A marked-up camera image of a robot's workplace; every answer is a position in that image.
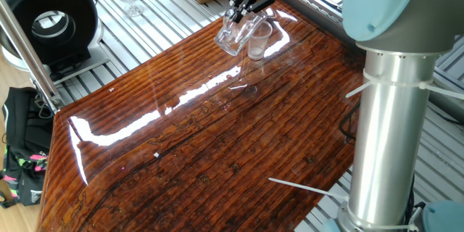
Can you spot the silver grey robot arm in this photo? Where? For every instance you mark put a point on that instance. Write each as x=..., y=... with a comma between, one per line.
x=391, y=134

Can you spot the small clear plastic cup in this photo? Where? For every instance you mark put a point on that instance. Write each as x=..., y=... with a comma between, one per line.
x=259, y=43

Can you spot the glossy wood-grain table mat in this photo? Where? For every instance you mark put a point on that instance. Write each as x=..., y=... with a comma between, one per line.
x=217, y=152

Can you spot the silver metal pole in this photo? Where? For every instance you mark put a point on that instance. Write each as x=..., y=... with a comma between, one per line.
x=29, y=58

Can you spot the black bag pink green print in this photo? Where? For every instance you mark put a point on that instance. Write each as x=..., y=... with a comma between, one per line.
x=25, y=141

